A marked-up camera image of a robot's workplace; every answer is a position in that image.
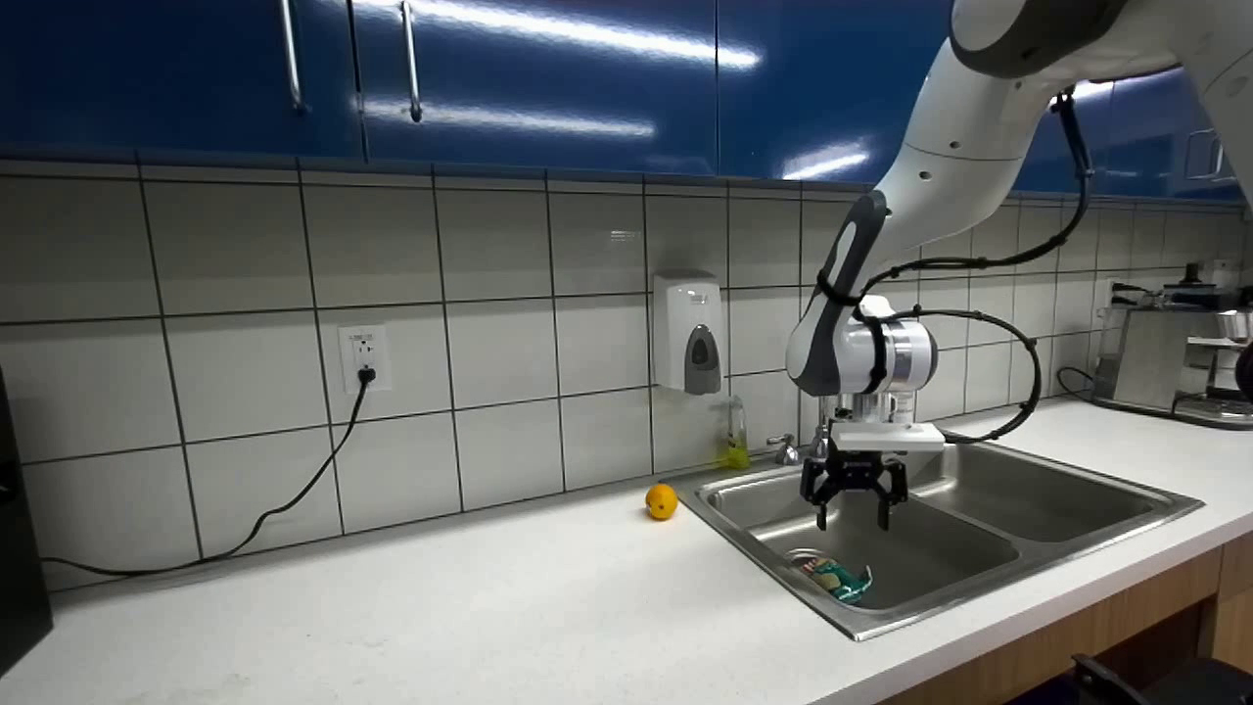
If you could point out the green crisps packet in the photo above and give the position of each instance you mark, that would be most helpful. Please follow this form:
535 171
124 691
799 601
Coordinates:
838 579

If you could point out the black office chair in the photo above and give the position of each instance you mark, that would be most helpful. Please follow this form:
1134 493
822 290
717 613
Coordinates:
1155 683

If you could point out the blue wall cabinet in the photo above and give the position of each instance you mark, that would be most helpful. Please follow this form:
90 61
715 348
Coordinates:
587 88

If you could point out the chrome sink tap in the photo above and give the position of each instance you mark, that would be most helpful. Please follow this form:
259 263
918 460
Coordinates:
783 450

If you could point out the silver coffee machine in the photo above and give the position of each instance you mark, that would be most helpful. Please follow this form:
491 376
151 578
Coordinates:
1155 357

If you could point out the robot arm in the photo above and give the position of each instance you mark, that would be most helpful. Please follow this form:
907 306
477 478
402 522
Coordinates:
964 137

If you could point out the white wall socket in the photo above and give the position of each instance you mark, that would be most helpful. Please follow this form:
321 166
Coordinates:
364 354

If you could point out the white wall soap dispenser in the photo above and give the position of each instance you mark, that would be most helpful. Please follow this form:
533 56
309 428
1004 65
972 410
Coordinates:
687 333

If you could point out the black appliance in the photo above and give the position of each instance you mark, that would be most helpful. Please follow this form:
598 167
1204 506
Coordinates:
20 548

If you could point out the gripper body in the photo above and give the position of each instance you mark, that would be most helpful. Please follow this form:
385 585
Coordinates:
854 468

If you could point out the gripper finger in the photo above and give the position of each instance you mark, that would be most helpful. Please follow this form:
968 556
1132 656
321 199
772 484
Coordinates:
818 495
889 495

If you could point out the stainless steel double sink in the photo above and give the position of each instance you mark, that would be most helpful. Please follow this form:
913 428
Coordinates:
979 548

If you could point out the blue cabinet door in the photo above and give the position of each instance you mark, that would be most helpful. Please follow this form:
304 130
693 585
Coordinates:
822 69
1136 147
147 78
548 88

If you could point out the orange fruit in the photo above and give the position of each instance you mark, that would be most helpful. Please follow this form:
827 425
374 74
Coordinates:
662 501

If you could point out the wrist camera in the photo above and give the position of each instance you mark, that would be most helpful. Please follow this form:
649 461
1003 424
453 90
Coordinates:
886 437

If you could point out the yellow dish soap bottle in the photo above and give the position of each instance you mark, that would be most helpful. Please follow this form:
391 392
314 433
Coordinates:
737 441

